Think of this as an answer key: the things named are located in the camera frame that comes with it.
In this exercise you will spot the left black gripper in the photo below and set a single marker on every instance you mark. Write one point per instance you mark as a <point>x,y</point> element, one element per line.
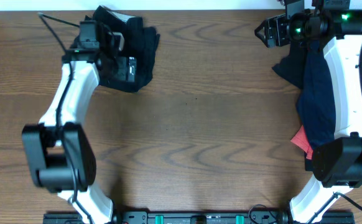
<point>121,63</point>

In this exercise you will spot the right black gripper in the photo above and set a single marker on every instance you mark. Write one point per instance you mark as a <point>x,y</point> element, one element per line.
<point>275,28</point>

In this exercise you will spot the dark teal black shorts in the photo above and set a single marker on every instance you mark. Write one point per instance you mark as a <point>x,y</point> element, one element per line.
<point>140,42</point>

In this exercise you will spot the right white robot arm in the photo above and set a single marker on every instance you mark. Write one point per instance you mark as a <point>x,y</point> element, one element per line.
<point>337,166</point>

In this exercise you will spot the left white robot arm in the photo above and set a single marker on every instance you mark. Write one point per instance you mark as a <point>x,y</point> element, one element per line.
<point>59,155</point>

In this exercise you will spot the navy blue folded garment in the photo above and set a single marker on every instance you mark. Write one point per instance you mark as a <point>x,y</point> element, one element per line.
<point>330,104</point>

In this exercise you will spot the red garment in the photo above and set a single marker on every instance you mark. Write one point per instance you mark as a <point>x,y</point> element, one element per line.
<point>300,140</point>

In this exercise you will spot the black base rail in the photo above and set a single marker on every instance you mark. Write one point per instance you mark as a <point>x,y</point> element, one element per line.
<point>202,218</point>

